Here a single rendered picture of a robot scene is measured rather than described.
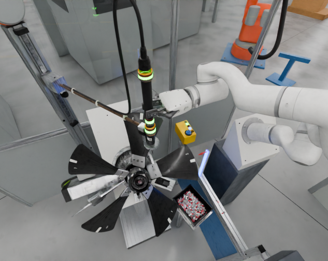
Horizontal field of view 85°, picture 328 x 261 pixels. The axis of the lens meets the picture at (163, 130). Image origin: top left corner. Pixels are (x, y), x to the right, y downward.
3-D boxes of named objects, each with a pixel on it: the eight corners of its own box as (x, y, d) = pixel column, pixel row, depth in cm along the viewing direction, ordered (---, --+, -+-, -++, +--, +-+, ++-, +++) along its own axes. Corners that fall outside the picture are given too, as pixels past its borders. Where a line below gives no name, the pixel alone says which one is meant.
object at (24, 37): (70, 125, 124) (12, 29, 76) (76, 121, 126) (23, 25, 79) (73, 127, 123) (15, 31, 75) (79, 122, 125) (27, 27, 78)
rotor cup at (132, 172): (118, 171, 100) (119, 180, 88) (140, 156, 102) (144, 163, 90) (133, 190, 104) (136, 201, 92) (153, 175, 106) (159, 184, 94)
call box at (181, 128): (174, 131, 146) (175, 122, 138) (185, 128, 149) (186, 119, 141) (183, 146, 137) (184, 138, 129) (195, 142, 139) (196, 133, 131)
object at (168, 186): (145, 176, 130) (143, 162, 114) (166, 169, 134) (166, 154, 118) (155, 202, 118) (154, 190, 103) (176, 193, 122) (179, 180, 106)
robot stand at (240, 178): (218, 178, 223) (243, 131, 152) (233, 201, 205) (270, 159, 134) (197, 188, 215) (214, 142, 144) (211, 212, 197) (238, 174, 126)
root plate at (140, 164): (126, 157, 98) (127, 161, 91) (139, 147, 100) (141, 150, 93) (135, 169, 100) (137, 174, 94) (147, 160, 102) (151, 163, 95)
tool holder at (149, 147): (137, 143, 80) (134, 129, 72) (146, 133, 84) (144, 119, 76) (153, 153, 77) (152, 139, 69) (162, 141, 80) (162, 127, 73)
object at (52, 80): (46, 88, 98) (38, 75, 91) (57, 82, 102) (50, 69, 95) (58, 95, 94) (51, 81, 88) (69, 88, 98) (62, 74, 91)
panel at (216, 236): (177, 180, 209) (181, 148, 158) (177, 180, 209) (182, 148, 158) (215, 260, 160) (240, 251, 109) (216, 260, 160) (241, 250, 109)
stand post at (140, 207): (139, 217, 194) (125, 182, 124) (146, 214, 196) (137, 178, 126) (140, 221, 191) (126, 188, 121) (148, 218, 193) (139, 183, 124)
